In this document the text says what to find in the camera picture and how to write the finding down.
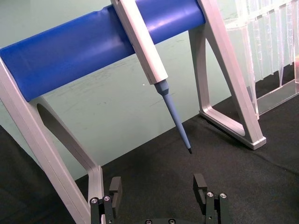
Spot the silver stand with blue bar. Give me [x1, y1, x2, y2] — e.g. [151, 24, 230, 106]
[0, 0, 267, 224]

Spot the clear plastic tube rack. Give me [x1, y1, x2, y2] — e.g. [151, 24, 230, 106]
[217, 0, 299, 119]

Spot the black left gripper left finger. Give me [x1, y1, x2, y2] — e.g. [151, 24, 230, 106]
[90, 176, 123, 224]

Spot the black table cloth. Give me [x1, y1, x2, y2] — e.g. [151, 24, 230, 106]
[0, 69, 299, 224]

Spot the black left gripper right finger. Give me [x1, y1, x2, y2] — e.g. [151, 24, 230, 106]
[193, 174, 228, 224]

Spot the grey pipette with blue tip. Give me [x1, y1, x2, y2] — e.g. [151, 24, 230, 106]
[110, 0, 192, 155]

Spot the pale green wall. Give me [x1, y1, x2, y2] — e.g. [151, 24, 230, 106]
[0, 0, 234, 181]

